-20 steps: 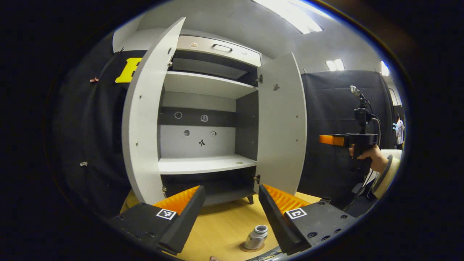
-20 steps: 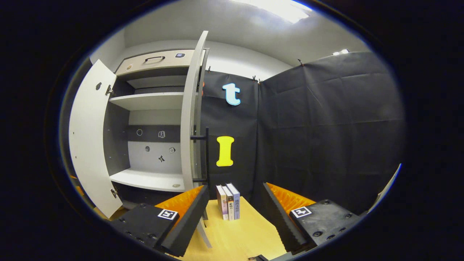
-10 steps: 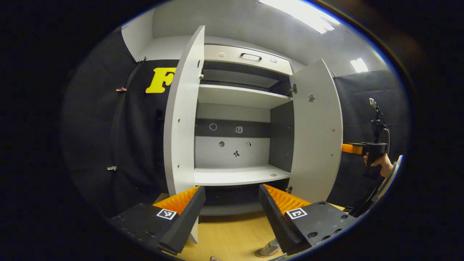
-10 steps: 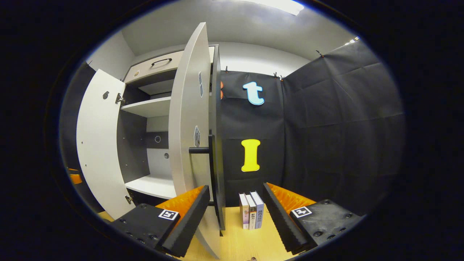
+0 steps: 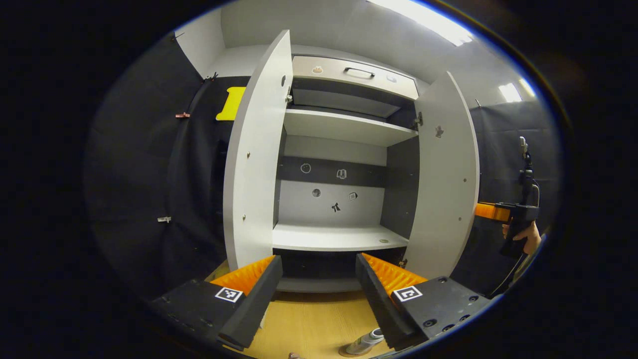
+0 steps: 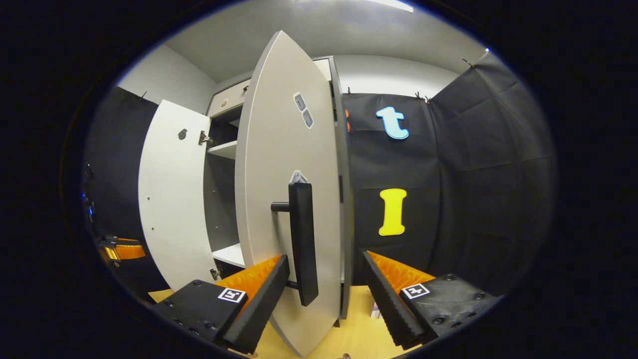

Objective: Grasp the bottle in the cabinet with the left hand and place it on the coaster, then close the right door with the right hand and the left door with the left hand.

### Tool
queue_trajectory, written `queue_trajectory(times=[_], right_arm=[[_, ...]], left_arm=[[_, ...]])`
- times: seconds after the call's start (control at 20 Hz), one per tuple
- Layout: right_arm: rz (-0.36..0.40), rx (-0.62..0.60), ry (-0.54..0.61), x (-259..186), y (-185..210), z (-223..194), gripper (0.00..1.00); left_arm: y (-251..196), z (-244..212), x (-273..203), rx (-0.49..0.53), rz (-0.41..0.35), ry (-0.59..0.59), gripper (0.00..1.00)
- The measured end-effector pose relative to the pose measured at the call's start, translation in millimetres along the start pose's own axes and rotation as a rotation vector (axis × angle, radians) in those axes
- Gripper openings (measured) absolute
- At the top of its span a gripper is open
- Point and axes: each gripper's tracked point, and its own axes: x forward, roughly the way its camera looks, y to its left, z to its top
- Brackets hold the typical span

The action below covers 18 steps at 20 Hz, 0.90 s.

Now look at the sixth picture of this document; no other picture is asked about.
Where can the white cabinet shelf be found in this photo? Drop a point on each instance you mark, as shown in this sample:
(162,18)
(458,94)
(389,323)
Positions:
(224,149)

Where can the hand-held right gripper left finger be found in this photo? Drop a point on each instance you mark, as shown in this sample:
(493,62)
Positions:
(260,306)

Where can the black backdrop cloth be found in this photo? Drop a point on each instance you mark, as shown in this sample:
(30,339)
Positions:
(473,174)
(119,149)

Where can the white cabinet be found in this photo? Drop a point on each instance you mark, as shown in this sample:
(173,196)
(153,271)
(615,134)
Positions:
(219,199)

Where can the long ceiling light panel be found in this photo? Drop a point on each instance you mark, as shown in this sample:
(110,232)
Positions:
(394,5)

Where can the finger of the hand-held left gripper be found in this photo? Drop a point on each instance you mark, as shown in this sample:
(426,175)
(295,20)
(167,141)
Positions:
(127,251)

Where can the metal left door hinge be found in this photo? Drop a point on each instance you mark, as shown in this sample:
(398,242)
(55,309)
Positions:
(205,138)

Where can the white cabinet drawer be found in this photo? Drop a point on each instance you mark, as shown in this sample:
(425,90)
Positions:
(232,99)

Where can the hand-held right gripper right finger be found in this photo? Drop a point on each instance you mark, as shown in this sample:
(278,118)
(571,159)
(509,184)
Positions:
(386,305)

